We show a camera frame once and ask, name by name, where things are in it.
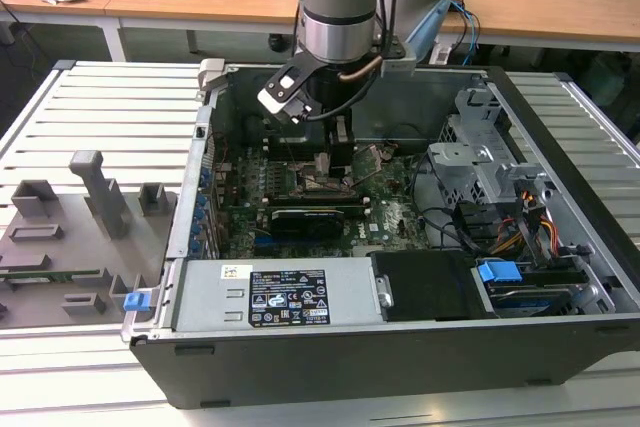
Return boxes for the grey case latch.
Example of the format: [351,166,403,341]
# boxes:
[198,57,230,94]

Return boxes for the grey power supply unit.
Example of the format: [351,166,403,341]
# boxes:
[172,257,375,334]

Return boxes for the black plastic shroud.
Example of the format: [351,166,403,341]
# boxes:
[368,250,499,322]

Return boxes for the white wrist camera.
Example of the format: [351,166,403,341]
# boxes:
[256,59,326,124]

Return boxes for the yellow orange power wires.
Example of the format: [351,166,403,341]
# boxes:
[492,189,564,254]

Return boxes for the green RAM stick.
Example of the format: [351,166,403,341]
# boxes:
[0,269,101,282]

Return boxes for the grey side camera mount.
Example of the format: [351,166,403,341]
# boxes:
[378,40,417,77]

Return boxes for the blue case clip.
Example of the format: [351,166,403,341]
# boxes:
[122,290,147,314]

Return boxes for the green motherboard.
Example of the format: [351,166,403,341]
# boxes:
[214,144,431,261]

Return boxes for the thin metal locking lever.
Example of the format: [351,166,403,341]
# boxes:
[282,119,296,171]

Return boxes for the perforated metal drive cage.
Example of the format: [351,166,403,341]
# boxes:
[427,85,556,228]

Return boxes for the hard disk with blue label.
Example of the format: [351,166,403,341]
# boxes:
[487,286,576,319]

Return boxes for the black graphics card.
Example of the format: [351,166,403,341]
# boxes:
[268,206,347,242]

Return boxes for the blue drive latch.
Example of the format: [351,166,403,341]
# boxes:
[477,258,522,294]

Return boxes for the CPU socket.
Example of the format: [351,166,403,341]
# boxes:
[293,160,357,197]

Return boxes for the open black PC case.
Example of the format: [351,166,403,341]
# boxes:
[128,62,640,411]

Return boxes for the blue cable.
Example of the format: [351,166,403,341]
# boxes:
[449,0,482,66]

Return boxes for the grey parts rack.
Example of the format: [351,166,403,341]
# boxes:
[0,149,180,332]

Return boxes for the black arcing cable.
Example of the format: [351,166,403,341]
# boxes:
[383,122,422,148]

